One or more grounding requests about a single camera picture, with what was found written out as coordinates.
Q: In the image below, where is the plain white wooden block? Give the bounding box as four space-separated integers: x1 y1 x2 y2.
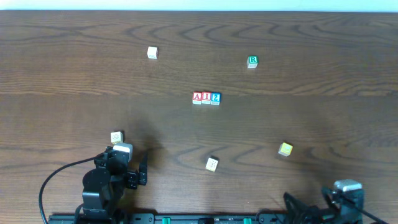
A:
147 46 158 59

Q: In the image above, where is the blue number 2 block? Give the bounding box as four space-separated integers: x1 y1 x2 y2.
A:
210 93 221 106

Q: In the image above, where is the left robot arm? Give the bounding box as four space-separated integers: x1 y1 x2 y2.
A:
73 146 148 224

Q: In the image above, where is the black mounting rail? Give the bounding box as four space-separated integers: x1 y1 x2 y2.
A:
49 212 289 224

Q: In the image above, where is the red letter I block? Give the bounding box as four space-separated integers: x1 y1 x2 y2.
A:
201 91 211 105

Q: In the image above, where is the yellow wooden block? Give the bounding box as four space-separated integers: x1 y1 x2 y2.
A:
278 142 293 157

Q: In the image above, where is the green letter R block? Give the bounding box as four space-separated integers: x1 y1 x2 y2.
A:
247 55 259 68

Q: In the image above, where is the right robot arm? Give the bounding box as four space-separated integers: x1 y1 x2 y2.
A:
284 187 387 224

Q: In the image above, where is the beige block with oval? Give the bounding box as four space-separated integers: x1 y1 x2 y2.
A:
110 131 124 144

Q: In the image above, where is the red letter A block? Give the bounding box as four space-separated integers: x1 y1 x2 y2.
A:
192 91 202 105

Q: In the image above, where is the beige block with pattern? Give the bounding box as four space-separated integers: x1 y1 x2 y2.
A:
205 157 218 172

